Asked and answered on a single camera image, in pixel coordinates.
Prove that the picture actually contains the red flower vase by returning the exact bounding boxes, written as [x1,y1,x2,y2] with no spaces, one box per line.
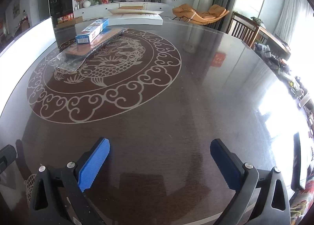
[73,0,89,10]

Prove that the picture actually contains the white flat cardboard box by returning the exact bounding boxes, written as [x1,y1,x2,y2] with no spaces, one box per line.
[108,8,163,26]

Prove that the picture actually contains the clear packet of brown items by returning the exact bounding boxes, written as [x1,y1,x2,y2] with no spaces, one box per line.
[48,28,127,72]

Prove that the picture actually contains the wooden dining chair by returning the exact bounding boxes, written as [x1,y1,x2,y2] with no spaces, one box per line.
[227,12,260,48]

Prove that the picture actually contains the orange lounge chair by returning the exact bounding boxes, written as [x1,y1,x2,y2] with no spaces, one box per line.
[173,4,229,26]

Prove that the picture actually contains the white tv cabinet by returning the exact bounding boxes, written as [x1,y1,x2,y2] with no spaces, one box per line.
[73,2,175,21]

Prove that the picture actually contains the blue white ointment box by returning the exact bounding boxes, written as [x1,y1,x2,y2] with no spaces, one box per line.
[76,18,109,45]

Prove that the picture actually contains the white storage box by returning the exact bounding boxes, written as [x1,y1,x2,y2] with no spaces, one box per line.
[0,17,56,111]

